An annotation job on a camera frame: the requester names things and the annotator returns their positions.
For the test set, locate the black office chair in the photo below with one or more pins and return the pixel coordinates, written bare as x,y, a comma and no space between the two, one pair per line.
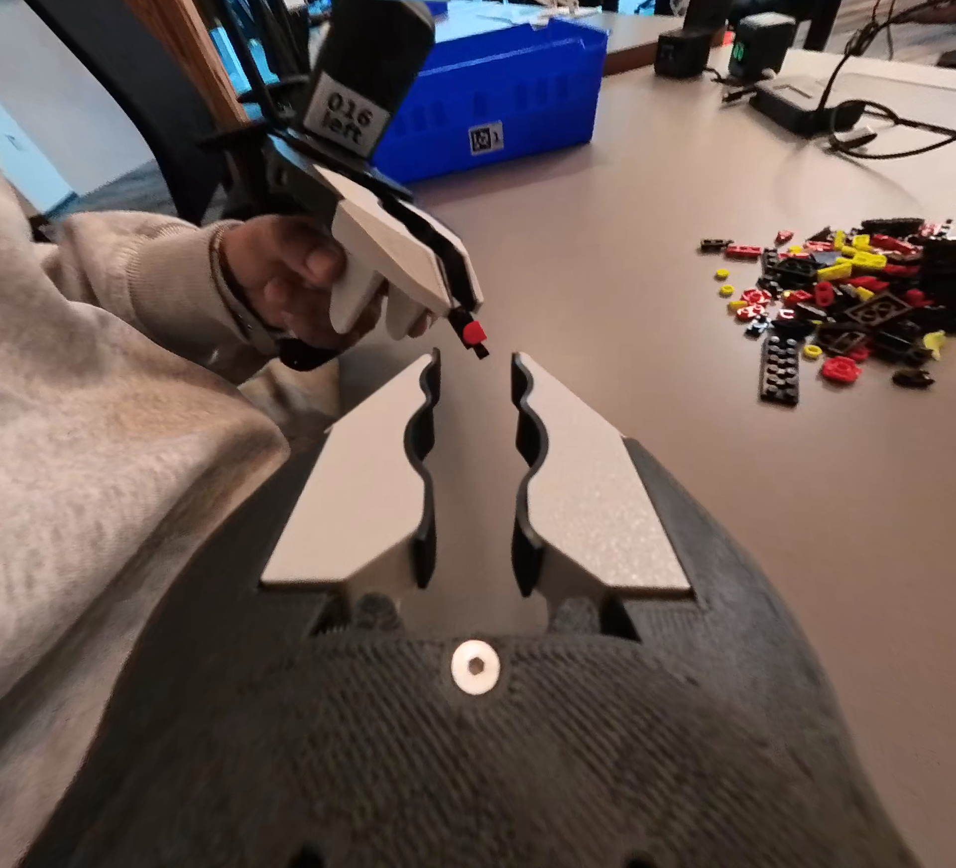
112,62

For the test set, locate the pile of lego pieces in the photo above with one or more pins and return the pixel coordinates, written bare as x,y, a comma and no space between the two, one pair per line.
859,293

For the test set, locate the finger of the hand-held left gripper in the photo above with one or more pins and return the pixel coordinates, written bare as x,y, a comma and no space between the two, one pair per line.
388,241
457,263

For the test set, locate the person's left forearm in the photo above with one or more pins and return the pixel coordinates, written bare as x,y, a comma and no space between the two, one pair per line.
134,286

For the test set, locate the black charger box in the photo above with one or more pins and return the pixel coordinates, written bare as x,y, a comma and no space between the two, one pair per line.
691,39

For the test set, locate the blue sheet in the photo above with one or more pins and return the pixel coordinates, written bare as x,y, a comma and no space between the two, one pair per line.
508,84

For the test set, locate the long black lego plate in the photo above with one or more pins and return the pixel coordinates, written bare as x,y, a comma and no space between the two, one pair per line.
779,369

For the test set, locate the black box with green display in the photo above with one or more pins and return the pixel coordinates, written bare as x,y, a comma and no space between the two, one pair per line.
758,47

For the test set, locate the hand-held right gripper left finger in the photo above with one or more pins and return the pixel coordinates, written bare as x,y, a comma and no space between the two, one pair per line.
351,502

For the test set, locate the flat black power adapter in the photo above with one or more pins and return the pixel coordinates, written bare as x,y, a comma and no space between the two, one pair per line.
803,105

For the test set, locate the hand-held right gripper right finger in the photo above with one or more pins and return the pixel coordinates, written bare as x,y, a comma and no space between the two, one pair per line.
597,509

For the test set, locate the person's left hand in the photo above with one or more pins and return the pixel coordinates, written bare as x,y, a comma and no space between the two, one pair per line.
284,271

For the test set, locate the person's grey sweatshirt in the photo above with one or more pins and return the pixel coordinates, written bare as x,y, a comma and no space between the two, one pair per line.
97,509

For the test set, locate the small red black lego piece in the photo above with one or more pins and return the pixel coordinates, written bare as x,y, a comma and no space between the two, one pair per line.
470,335

